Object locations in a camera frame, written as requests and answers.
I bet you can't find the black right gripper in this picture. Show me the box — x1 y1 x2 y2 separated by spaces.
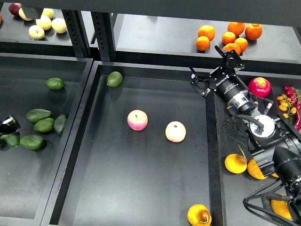
189 45 248 105

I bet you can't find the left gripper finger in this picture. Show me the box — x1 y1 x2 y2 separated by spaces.
0 115 21 136

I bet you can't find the long green avocado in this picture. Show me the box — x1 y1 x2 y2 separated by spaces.
0 134 20 148

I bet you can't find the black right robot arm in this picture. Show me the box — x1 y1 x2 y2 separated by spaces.
191 48 301 226

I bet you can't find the yellow pear under arm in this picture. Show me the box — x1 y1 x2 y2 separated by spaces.
247 159 267 180

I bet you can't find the green avocado left group top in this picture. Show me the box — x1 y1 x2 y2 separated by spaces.
26 108 52 122

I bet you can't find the green avocado group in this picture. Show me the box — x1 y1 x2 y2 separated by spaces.
20 135 45 151
33 118 55 133
26 108 52 122

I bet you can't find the green avocado left group lower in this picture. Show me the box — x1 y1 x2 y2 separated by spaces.
20 135 45 151

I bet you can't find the green avocado left group middle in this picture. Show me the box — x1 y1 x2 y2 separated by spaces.
33 118 55 133

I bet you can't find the dark green avocado upright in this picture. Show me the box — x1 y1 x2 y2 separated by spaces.
54 114 67 136

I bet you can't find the green avocado upper left tray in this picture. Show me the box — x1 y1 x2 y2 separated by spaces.
45 77 65 90

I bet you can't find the yellow pear with stem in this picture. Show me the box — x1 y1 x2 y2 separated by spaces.
224 145 247 174

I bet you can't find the green avocado at tray corner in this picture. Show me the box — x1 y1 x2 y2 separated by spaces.
106 71 123 87

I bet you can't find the orange front lowest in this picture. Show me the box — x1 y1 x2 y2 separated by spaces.
222 43 241 55

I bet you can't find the orange lower left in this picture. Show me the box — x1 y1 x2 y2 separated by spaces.
196 36 210 51

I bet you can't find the small orange middle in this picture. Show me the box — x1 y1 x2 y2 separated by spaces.
222 31 236 45

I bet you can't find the orange right middle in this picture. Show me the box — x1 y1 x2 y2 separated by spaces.
234 38 248 53

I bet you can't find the orange top left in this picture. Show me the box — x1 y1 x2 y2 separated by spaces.
198 25 215 41

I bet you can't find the red apple right tray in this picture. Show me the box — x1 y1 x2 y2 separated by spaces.
248 77 272 98

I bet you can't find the orange top middle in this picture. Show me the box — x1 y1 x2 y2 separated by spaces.
227 22 246 36

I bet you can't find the orange top right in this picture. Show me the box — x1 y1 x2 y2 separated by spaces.
245 24 263 40

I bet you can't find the pale yellow pink apple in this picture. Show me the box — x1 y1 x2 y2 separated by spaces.
165 121 186 143

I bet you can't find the cherry tomato bunch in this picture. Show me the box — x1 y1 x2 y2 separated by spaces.
277 86 301 120

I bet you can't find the pink red apple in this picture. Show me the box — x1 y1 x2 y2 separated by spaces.
127 109 148 131

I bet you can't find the pale yellow apple front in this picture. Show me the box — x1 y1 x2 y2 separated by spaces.
29 25 45 40

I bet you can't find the red chili pepper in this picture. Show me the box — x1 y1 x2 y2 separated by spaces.
294 110 301 131

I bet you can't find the black centre tray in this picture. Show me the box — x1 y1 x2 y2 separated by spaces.
41 62 226 226

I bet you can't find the pale yellow apple middle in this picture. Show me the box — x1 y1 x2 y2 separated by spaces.
35 15 52 31

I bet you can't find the pale yellow apple right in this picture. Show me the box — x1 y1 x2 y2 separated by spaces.
52 17 67 34

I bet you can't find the pale yellow apple slice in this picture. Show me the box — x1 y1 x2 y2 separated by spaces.
18 8 33 21

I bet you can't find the black shelf upright left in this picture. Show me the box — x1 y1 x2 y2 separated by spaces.
62 9 91 58

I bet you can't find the black shelf upright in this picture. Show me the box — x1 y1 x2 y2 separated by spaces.
91 12 117 62
62 9 91 58

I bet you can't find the dark red apple shelf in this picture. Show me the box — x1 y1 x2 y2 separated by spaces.
8 3 22 16

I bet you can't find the pale yellow apple back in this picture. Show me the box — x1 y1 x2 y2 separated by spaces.
42 8 54 19

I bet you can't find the black shelf upright right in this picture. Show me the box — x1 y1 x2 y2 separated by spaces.
91 12 117 62

